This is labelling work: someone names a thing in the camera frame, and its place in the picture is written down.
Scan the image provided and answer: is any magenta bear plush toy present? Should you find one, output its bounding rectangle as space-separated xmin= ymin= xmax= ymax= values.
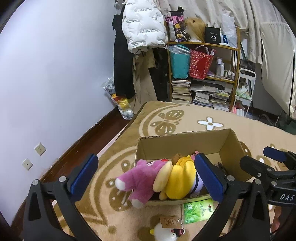
xmin=115 ymin=159 xmax=173 ymax=208

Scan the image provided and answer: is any cardboard box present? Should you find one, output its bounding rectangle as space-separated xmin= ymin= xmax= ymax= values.
xmin=134 ymin=128 xmax=253 ymax=206

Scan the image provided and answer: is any beige hanging coat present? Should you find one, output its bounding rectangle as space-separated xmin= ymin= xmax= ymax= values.
xmin=133 ymin=47 xmax=156 ymax=114

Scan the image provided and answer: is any white paper bag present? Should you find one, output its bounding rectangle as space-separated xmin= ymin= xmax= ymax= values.
xmin=220 ymin=14 xmax=238 ymax=48

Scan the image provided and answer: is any dark printed card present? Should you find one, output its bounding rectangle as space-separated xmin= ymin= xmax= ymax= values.
xmin=240 ymin=59 xmax=256 ymax=72

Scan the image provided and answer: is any teal bag in plastic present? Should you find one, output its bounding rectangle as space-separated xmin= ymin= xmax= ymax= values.
xmin=168 ymin=45 xmax=191 ymax=79

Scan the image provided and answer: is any wooden shelf rack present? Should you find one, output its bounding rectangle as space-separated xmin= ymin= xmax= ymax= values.
xmin=166 ymin=27 xmax=241 ymax=112

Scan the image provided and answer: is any black box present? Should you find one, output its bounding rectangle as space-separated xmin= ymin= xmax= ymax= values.
xmin=205 ymin=27 xmax=221 ymax=43

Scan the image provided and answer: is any black hanging garment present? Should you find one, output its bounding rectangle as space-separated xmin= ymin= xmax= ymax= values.
xmin=150 ymin=47 xmax=170 ymax=102

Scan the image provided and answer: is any white trolley cart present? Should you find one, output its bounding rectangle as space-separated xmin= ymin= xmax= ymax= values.
xmin=233 ymin=68 xmax=257 ymax=117

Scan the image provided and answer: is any red patterned gift bag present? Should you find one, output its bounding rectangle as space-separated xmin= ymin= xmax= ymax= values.
xmin=189 ymin=45 xmax=215 ymax=80

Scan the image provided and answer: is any neat stack of books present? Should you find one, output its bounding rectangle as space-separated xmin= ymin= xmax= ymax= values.
xmin=171 ymin=79 xmax=192 ymax=104

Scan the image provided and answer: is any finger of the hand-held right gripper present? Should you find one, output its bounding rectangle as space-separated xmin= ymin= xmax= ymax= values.
xmin=239 ymin=156 xmax=278 ymax=183
xmin=263 ymin=146 xmax=296 ymax=171

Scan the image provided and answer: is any green tissue packet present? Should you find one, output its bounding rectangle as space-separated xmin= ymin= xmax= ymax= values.
xmin=183 ymin=199 xmax=214 ymax=224

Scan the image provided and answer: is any purple printed bag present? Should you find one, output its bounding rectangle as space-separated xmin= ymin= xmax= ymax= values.
xmin=165 ymin=7 xmax=186 ymax=42

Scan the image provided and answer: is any purple plush toy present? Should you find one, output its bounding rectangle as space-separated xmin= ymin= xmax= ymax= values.
xmin=191 ymin=173 xmax=205 ymax=194

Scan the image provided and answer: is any messy pile of books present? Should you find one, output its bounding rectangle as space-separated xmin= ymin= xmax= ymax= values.
xmin=191 ymin=79 xmax=234 ymax=112

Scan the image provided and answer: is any blonde wig head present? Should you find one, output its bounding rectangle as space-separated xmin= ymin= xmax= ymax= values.
xmin=184 ymin=17 xmax=206 ymax=42

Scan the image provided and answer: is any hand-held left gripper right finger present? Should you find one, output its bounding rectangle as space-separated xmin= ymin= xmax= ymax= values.
xmin=192 ymin=153 xmax=271 ymax=241

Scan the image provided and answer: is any clear bag of toys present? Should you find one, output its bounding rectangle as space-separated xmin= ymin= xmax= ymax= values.
xmin=101 ymin=77 xmax=134 ymax=120

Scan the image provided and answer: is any white chick plush toy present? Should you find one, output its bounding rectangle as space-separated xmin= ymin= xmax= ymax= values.
xmin=150 ymin=215 xmax=185 ymax=241

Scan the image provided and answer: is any white puffer jacket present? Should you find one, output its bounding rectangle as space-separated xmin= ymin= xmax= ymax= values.
xmin=122 ymin=0 xmax=168 ymax=52

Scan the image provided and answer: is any black hanging coat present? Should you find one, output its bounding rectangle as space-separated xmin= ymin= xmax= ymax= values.
xmin=112 ymin=14 xmax=136 ymax=99

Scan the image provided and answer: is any cream curtain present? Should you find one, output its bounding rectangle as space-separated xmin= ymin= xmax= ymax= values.
xmin=155 ymin=0 xmax=264 ymax=63

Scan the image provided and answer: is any white fabric wardrobe cover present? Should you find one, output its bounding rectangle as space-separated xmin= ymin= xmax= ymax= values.
xmin=260 ymin=21 xmax=296 ymax=121

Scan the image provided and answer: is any person's right hand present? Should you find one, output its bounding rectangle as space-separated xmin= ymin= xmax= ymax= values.
xmin=270 ymin=206 xmax=296 ymax=234

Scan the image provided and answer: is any yellow plush toy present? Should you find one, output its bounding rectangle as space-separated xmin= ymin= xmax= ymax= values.
xmin=153 ymin=156 xmax=197 ymax=200

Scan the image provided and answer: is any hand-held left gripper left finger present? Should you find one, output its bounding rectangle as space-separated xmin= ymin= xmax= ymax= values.
xmin=23 ymin=153 xmax=102 ymax=241

